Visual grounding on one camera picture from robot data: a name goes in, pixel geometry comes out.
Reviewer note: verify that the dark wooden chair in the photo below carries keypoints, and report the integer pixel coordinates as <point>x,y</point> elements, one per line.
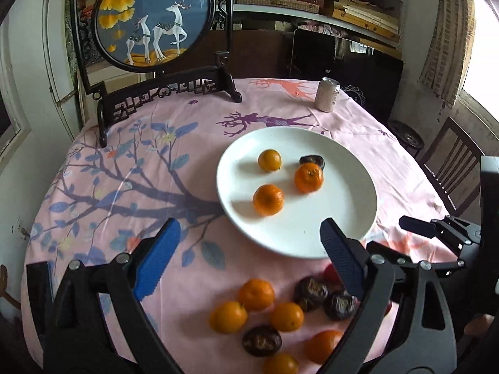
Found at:
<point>452,163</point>

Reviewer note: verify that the dark wrinkled passion fruit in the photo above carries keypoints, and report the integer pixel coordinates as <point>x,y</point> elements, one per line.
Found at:
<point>340,306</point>
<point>261,341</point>
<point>310,293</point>
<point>312,159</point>

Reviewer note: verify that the beige checked curtain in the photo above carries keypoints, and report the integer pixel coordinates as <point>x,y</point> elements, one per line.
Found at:
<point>446,35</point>

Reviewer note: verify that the pink printed tablecloth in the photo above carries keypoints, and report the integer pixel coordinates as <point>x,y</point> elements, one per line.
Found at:
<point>156,187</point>

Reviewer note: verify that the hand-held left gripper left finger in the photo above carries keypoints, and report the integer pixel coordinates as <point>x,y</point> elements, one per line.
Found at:
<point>161,253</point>

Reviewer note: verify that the white door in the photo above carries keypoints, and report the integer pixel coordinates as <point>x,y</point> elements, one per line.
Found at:
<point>58,66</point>

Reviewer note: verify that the bright window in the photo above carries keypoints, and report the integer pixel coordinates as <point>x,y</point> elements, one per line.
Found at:
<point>483,54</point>

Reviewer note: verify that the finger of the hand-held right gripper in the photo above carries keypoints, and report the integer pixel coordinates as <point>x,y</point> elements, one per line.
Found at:
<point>413,225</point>
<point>390,252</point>

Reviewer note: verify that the white round plate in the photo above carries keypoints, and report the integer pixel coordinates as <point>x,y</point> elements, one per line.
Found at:
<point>312,218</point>

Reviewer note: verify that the stack of yellow wooden boxes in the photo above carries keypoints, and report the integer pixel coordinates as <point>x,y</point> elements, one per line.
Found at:
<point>366,15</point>

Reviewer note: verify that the white wall shelf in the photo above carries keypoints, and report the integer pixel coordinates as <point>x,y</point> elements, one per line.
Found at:
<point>312,17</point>

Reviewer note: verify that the pink folded cloth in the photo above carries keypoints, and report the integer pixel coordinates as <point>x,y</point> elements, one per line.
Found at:
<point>321,28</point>

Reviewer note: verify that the round deer embroidery table screen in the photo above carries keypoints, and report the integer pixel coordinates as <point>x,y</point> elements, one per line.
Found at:
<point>152,19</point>

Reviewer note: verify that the brown wooden board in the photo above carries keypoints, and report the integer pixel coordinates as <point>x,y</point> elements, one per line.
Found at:
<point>253,54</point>

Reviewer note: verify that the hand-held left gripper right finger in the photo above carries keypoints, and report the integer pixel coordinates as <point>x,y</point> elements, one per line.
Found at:
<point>339,253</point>

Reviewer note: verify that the pale pink drink can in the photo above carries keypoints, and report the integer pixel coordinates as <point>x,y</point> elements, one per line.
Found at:
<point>327,95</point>

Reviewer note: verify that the black folding table panel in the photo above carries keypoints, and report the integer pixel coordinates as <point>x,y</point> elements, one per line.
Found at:
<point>351,70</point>

